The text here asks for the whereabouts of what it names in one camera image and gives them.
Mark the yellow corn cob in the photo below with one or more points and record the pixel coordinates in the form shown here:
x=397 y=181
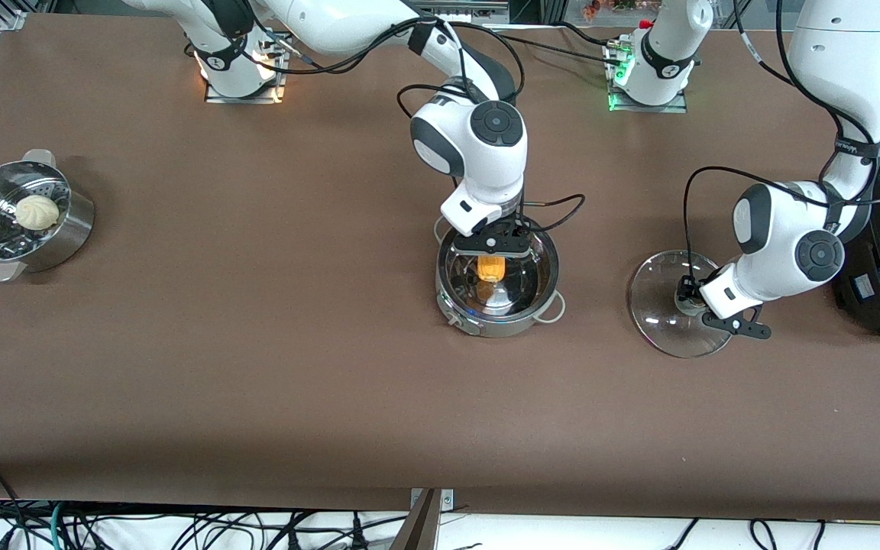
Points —
x=491 y=269

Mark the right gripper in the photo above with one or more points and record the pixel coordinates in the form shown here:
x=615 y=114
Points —
x=517 y=228

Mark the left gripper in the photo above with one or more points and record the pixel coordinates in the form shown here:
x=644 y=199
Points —
x=688 y=291

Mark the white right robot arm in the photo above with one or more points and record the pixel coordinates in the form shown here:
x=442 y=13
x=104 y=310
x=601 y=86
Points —
x=486 y=145

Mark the metal table edge bracket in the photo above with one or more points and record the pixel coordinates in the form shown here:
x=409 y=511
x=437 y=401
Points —
x=445 y=498

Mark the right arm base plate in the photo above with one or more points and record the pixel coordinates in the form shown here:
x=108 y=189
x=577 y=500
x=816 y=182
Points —
x=215 y=97

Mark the stainless steel pot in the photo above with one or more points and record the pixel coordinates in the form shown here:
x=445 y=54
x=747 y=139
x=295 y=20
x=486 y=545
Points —
x=501 y=328

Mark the white steamed bun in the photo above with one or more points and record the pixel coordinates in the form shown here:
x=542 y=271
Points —
x=37 y=212

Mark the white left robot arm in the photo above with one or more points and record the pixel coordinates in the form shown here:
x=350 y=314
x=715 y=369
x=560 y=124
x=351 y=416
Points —
x=791 y=237

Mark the brown table cover sheet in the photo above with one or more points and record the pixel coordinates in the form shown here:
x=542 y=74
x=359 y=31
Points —
x=257 y=382

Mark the glass pot lid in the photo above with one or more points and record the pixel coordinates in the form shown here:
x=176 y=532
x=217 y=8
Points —
x=661 y=321

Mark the steel steamer basket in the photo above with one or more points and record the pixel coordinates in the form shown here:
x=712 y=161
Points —
x=66 y=237

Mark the grey background device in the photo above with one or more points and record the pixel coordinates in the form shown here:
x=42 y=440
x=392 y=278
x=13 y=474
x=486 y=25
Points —
x=451 y=6

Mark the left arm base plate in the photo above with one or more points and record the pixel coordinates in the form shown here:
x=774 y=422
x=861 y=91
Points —
x=677 y=107

